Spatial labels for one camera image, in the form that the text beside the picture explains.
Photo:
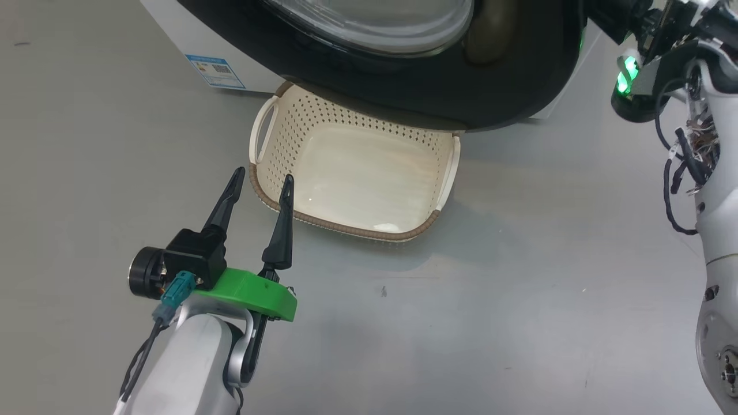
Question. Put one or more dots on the cream perforated laundry basket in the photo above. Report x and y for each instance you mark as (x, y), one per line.
(357, 178)

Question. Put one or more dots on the teal left camera connector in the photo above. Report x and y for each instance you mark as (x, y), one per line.
(176, 294)

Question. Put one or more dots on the black round glass washer door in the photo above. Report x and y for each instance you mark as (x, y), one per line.
(403, 80)

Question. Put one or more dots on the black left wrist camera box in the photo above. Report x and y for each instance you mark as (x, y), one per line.
(193, 253)

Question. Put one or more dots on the blue white energy label sticker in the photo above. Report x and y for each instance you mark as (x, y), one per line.
(216, 72)

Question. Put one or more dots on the white front-load washing machine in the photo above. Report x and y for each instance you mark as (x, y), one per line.
(190, 34)

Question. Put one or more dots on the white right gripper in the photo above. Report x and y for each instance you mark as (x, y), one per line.
(663, 69)

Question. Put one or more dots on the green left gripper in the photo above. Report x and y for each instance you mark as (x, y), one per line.
(253, 291)

